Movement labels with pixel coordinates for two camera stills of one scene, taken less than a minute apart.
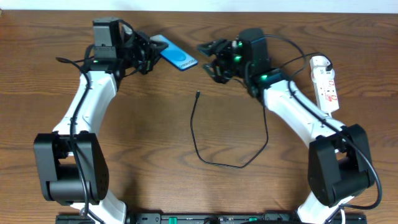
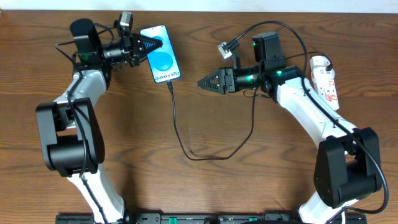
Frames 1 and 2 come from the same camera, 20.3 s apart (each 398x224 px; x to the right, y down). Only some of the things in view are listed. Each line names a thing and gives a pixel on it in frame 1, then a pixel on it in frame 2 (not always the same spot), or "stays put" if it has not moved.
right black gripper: (219, 58) to (230, 80)
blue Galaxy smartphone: (176, 56) to (162, 61)
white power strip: (324, 81) stays put
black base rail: (212, 218) stays put
